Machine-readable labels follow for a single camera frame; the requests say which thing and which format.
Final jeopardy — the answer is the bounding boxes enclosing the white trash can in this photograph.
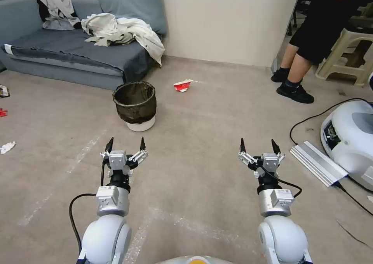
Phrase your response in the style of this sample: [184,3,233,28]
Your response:
[113,82,157,132]

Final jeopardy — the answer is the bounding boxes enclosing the crumpled white paper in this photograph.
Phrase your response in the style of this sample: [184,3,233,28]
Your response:
[0,141,17,155]

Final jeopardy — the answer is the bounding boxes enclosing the black floor power cable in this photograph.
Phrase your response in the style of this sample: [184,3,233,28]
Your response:
[289,98,363,145]

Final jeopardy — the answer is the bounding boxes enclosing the grey white black garment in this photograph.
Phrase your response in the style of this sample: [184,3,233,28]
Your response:
[35,0,83,31]

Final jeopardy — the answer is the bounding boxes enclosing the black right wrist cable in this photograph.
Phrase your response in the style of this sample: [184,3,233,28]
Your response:
[260,165,302,199]

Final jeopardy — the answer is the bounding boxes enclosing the grey blue sofa cushion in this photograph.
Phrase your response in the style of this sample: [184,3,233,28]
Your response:
[96,0,169,38]

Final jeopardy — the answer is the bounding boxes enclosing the person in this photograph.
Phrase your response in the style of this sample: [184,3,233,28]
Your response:
[270,0,363,105]

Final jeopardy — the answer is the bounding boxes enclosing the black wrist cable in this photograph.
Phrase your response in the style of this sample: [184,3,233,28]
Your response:
[260,165,302,199]
[68,156,109,252]

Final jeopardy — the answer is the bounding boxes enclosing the dark grey sofa throw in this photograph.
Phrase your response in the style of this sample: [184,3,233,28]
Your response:
[1,27,153,84]

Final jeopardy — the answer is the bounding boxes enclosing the grey blue sofa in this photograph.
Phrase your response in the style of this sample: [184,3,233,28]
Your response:
[0,0,169,91]

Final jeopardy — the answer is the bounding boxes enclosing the thin black floor wire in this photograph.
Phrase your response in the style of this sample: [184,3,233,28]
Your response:
[335,219,370,246]

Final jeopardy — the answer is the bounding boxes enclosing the beige plastic stool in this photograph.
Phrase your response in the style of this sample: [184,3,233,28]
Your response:
[314,27,373,89]

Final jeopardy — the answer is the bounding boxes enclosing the white robot front shell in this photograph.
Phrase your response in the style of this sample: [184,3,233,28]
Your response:
[157,255,231,264]

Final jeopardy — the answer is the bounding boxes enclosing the silver aluminium rail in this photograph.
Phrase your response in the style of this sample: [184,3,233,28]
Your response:
[289,140,349,188]

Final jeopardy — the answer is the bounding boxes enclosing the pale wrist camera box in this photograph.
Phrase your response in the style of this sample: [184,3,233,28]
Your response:
[261,152,278,172]
[108,150,128,171]

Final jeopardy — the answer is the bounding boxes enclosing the cream crumpled jacket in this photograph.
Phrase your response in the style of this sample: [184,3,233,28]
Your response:
[80,12,166,68]

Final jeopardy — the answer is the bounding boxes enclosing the black shoe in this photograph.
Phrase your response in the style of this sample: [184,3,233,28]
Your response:
[276,80,315,105]
[270,66,291,84]

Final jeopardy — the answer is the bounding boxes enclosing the dark bin liner bag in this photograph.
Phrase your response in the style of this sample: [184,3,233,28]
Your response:
[113,82,157,124]

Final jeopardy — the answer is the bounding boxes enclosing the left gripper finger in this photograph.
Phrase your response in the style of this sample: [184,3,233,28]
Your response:
[100,137,115,164]
[127,136,149,166]

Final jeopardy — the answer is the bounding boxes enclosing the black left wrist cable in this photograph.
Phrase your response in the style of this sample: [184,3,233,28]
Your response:
[68,156,109,252]

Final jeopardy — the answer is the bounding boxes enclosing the crushed red white carton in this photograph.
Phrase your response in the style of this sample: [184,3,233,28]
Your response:
[173,78,194,93]

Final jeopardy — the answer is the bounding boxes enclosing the black office chair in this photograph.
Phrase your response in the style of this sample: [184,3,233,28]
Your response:
[288,0,312,37]

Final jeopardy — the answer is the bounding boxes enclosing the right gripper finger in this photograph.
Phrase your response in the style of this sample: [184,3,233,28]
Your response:
[271,139,286,166]
[237,138,258,170]

